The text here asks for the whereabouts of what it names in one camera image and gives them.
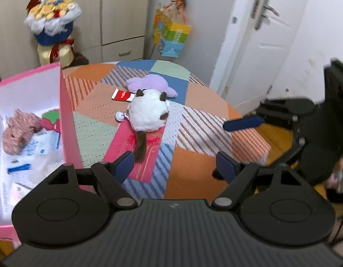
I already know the red envelope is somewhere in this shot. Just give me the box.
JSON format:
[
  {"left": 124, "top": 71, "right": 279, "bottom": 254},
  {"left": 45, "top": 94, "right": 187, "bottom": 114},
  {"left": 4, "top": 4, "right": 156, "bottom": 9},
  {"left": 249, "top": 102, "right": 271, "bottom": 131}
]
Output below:
[{"left": 103, "top": 118, "right": 165, "bottom": 184}]

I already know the flower bouquet with blue wrap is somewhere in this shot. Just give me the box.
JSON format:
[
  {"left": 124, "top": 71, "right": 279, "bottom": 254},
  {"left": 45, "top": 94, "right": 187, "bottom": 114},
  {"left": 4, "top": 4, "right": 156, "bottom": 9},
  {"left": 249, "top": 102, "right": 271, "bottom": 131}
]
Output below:
[{"left": 24, "top": 0, "right": 83, "bottom": 69}]

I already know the white and brown cat plush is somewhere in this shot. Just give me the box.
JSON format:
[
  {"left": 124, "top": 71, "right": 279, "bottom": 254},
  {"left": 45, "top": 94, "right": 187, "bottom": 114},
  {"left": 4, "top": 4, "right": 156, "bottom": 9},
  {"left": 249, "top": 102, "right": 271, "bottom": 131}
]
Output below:
[{"left": 126, "top": 88, "right": 171, "bottom": 163}]

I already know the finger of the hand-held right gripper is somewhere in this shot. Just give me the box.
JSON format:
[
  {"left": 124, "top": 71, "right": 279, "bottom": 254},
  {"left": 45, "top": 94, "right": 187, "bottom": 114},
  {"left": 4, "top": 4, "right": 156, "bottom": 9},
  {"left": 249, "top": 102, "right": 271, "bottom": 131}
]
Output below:
[
  {"left": 267, "top": 122, "right": 308, "bottom": 170},
  {"left": 223, "top": 97, "right": 323, "bottom": 132}
]

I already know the large blue wet wipes pack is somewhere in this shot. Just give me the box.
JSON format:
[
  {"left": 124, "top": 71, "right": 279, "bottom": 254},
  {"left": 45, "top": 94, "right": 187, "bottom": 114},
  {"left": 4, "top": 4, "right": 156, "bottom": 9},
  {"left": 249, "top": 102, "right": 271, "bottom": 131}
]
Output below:
[{"left": 23, "top": 129, "right": 62, "bottom": 156}]

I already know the pink cardboard box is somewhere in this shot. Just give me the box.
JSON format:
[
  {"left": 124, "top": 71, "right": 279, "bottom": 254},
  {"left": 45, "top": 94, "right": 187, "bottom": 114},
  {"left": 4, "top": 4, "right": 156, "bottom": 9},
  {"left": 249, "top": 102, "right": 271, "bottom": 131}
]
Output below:
[{"left": 0, "top": 62, "right": 86, "bottom": 249}]

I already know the colourful patterned tablecloth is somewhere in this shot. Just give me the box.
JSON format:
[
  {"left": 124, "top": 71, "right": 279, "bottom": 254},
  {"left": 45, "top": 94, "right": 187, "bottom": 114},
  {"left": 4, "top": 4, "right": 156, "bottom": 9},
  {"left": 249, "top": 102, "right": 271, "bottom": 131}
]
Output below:
[{"left": 62, "top": 59, "right": 272, "bottom": 200}]

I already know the beige wooden wardrobe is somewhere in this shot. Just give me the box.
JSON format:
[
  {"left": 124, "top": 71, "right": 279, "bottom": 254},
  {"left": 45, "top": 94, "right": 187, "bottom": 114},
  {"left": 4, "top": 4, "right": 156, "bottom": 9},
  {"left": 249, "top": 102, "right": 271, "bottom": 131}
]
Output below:
[{"left": 0, "top": 0, "right": 153, "bottom": 80}]

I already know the pink floral cloth pouch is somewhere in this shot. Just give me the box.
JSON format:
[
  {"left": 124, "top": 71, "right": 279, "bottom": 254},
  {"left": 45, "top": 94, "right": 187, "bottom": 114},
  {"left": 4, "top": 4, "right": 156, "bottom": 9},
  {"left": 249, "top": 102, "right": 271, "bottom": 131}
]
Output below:
[{"left": 2, "top": 109, "right": 44, "bottom": 154}]

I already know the red strawberry plush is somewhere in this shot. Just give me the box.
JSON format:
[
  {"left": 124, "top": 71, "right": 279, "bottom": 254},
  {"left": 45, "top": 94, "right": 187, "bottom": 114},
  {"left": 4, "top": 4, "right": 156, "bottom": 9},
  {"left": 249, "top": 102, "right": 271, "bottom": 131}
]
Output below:
[{"left": 39, "top": 111, "right": 61, "bottom": 131}]

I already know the colourful paper gift bag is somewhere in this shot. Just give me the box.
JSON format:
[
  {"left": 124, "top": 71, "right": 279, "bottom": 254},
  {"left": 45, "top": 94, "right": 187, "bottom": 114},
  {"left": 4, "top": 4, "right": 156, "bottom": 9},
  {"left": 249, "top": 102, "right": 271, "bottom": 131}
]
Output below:
[{"left": 153, "top": 4, "right": 192, "bottom": 58}]

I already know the red and white toothpaste tube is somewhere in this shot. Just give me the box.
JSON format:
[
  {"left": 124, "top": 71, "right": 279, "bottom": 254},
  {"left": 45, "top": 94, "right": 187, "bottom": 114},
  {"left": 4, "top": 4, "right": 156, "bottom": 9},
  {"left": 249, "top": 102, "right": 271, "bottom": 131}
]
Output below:
[{"left": 111, "top": 88, "right": 137, "bottom": 103}]

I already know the white door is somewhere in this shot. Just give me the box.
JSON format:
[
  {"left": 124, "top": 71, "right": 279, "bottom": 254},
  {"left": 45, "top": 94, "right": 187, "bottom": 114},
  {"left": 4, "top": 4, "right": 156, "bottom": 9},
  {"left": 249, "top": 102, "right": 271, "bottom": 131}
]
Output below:
[{"left": 209, "top": 0, "right": 311, "bottom": 112}]

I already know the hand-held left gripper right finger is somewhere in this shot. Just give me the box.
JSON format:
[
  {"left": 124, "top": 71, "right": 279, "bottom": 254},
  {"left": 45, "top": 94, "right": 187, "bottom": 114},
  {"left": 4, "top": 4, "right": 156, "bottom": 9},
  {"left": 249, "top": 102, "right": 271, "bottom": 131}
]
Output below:
[{"left": 211, "top": 152, "right": 305, "bottom": 210}]

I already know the silver door handle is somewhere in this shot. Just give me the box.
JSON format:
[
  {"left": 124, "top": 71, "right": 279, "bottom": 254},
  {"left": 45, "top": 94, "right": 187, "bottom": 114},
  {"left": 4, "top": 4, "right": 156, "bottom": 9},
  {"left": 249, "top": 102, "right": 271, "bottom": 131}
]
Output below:
[{"left": 251, "top": 0, "right": 280, "bottom": 31}]

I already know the purple plush toy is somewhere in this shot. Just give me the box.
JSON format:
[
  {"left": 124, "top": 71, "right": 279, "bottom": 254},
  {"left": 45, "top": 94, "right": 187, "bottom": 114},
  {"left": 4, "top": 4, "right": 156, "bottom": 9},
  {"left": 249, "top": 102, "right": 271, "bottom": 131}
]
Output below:
[{"left": 125, "top": 74, "right": 179, "bottom": 99}]

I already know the printed paper sheet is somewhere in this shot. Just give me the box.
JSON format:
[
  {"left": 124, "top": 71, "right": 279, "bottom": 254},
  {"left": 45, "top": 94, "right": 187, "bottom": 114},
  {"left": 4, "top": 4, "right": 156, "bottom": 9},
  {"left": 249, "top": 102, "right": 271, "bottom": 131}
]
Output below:
[{"left": 0, "top": 182, "right": 33, "bottom": 223}]

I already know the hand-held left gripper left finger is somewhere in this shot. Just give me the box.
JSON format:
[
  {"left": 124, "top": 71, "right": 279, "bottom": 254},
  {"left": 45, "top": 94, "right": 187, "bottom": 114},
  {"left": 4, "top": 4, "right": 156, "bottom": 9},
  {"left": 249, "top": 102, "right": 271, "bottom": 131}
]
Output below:
[{"left": 46, "top": 151, "right": 139, "bottom": 210}]

